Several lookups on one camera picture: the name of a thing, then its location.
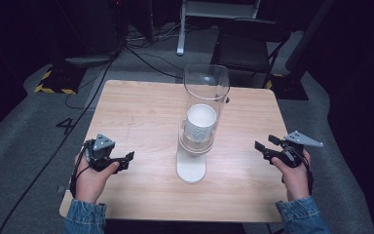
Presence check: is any black tape floor marking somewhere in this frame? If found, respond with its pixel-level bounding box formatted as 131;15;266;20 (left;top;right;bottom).
56;117;76;137

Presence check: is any grey flat stand base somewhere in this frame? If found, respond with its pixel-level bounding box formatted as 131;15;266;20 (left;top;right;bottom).
64;54;114;68

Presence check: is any hand-held gripper cable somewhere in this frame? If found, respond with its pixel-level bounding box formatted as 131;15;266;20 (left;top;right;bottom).
301;152;316;197
69;142;94;199

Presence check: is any white metal stand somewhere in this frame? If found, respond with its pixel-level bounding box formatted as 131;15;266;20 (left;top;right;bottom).
175;0;263;57

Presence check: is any black yellow-striped floor plate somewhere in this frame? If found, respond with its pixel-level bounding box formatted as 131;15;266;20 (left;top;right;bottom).
33;65;88;96

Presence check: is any left hand-held gripper cable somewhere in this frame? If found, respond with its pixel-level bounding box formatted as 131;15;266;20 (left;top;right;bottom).
69;142;94;199

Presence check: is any right hand-held gripper cable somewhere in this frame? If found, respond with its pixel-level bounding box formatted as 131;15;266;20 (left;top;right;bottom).
301;152;316;197

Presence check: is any black slanted pole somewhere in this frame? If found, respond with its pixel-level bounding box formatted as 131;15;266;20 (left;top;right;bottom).
284;0;336;73

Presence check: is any clear tube cup dispenser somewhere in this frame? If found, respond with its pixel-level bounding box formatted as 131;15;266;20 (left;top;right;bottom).
175;63;231;184

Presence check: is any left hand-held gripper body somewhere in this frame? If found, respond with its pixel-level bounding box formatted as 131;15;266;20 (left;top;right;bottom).
83;132;129;174

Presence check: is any person's right hand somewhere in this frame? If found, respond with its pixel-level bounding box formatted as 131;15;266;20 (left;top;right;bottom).
270;149;313;203

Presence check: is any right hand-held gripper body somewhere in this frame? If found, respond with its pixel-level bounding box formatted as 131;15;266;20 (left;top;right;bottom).
265;130;324;169

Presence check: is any person's left hand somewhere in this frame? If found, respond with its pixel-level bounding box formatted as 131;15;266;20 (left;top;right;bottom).
74;151;122;205

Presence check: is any black stand base plate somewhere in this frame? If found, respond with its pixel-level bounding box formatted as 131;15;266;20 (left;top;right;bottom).
265;73;310;101

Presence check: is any black folding chair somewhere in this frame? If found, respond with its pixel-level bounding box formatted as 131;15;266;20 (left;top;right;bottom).
209;19;292;90

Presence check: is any white paper cup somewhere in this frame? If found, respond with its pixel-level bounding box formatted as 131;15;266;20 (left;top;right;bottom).
183;103;218;143

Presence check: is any long black floor cable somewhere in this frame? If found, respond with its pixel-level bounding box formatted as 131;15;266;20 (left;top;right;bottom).
0;48;126;234

